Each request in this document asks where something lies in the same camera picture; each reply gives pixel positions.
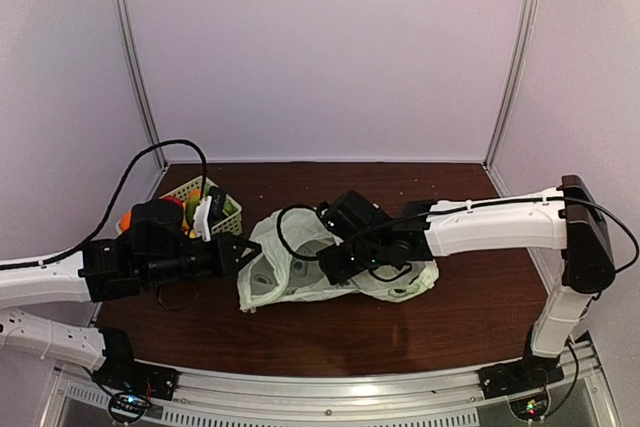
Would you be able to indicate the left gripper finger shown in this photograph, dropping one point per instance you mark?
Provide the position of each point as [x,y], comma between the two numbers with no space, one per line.
[241,258]
[242,245]

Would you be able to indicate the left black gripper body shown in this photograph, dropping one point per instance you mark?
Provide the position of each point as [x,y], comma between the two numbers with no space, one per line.
[160,270]

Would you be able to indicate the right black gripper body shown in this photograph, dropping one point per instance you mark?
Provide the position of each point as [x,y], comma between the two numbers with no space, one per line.
[364,258]

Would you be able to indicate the green grapes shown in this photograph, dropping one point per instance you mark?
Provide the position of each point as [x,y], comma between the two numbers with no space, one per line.
[220,205]

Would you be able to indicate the pale green plastic bag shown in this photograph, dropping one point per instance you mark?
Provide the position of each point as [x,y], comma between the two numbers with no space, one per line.
[275,276]

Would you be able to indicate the orange fruit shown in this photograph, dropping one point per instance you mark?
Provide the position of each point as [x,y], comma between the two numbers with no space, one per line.
[125,221]

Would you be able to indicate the red fruit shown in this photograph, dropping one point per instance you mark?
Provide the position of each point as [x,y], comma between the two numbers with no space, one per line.
[174,202]

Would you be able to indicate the green orange papaya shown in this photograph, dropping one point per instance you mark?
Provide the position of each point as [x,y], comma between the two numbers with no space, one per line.
[190,206]

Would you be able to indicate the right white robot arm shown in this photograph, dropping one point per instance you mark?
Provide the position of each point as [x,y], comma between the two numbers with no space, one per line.
[564,219]

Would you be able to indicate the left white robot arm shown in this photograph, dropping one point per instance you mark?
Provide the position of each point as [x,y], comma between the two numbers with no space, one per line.
[97,272]

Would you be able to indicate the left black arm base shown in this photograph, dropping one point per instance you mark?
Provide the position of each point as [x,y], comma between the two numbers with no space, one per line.
[120,370]

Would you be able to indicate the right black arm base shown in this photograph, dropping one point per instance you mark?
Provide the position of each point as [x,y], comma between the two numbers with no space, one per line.
[530,372]

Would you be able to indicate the beige perforated plastic basket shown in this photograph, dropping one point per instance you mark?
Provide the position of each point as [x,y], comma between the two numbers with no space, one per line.
[231,224]

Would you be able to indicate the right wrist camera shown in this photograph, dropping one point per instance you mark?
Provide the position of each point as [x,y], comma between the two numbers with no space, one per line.
[323,207]

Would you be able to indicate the aluminium front rail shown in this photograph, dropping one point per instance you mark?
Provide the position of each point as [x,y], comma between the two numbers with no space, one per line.
[454,397]

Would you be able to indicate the left aluminium corner post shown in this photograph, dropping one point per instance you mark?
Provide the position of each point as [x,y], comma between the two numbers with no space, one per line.
[134,69]

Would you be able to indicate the aluminium corner post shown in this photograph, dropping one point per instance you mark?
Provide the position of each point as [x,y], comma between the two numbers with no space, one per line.
[134,69]
[526,22]

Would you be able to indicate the right aluminium corner post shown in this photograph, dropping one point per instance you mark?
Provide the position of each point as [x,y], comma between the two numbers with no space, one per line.
[526,22]

